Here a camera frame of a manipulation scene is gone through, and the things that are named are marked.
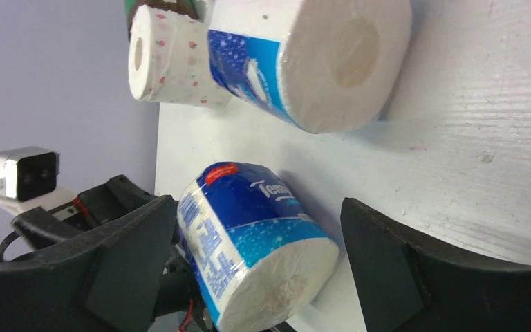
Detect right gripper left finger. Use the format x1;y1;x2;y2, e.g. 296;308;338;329
0;196;176;331

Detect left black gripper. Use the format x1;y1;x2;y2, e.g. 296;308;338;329
0;174;174;261

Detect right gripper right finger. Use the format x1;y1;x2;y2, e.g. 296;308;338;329
340;198;531;331

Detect blue paper roll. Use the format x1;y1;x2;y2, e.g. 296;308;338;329
177;162;339;331

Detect floral white paper roll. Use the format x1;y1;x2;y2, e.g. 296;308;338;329
128;4;232;109

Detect near green brown roll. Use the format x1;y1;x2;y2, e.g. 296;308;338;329
124;0;202;29

